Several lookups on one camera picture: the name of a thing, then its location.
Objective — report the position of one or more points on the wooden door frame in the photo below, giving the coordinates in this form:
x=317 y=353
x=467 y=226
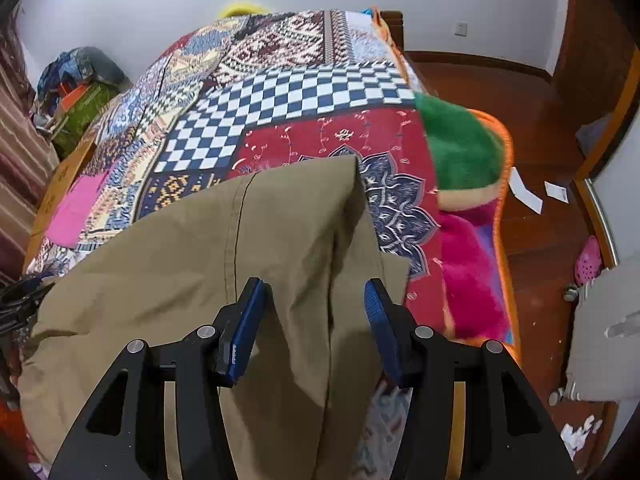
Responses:
x=600 y=160

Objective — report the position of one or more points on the torn white paper scraps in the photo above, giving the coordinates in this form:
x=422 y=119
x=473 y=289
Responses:
x=580 y=432

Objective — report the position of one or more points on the striped curtain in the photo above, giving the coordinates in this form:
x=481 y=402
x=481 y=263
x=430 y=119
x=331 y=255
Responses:
x=17 y=160

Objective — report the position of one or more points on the green and pink plush blanket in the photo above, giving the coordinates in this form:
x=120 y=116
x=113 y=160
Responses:
x=465 y=240

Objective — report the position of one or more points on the pink clog shoe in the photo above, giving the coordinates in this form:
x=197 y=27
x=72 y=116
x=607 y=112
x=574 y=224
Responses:
x=586 y=260

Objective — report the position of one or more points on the pile of clothes and boxes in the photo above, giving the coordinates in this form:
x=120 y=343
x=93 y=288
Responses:
x=75 y=95

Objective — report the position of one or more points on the grey cloth at right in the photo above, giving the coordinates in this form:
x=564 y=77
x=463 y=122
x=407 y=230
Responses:
x=605 y=330

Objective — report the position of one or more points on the white wall socket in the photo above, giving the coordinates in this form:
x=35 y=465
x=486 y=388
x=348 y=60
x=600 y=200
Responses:
x=461 y=28

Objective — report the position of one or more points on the patchwork printed blanket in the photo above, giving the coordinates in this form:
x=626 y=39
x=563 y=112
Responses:
x=300 y=110

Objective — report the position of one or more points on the white paper card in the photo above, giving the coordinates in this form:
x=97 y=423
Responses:
x=525 y=191
x=556 y=191

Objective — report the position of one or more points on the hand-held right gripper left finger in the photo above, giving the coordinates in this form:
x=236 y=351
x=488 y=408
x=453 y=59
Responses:
x=243 y=317

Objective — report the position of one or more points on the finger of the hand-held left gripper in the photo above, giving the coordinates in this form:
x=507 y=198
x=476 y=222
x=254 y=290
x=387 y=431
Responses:
x=15 y=297

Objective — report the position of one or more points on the khaki pants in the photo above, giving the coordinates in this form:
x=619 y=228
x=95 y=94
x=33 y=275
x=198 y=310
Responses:
x=200 y=260

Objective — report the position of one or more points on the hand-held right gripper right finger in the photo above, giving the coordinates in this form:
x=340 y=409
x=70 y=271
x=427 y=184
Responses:
x=378 y=316

